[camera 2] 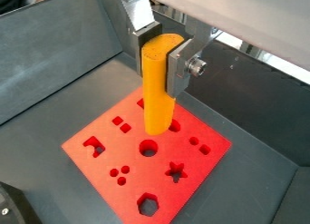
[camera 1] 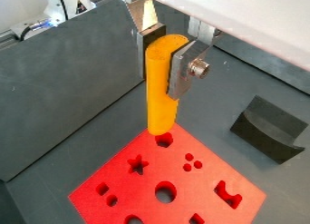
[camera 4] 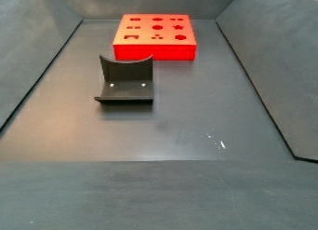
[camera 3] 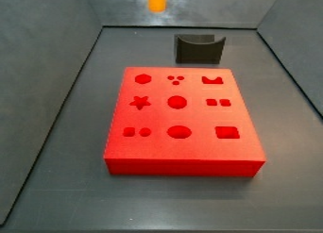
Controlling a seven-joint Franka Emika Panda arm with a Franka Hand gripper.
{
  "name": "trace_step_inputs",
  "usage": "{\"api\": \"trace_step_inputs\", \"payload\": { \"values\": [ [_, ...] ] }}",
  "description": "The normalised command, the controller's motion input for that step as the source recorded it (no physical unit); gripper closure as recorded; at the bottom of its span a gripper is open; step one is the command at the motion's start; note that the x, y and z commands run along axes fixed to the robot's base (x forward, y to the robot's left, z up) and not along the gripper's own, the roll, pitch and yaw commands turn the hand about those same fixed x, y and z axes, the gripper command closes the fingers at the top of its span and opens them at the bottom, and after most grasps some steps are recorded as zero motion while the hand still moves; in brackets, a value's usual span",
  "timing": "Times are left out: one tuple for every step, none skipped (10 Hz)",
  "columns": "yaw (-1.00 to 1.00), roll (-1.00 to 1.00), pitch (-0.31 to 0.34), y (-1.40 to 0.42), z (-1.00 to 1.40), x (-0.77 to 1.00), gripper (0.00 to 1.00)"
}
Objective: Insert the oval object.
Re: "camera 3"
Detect black curved holder bracket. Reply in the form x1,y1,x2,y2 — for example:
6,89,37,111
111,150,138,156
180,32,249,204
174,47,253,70
174,34,226,64

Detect red foam shape-sorter block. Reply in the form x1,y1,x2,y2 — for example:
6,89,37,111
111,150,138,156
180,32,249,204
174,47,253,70
103,67,266,177

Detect yellow oval peg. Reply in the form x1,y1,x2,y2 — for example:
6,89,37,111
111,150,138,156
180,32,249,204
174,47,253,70
147,0,166,12

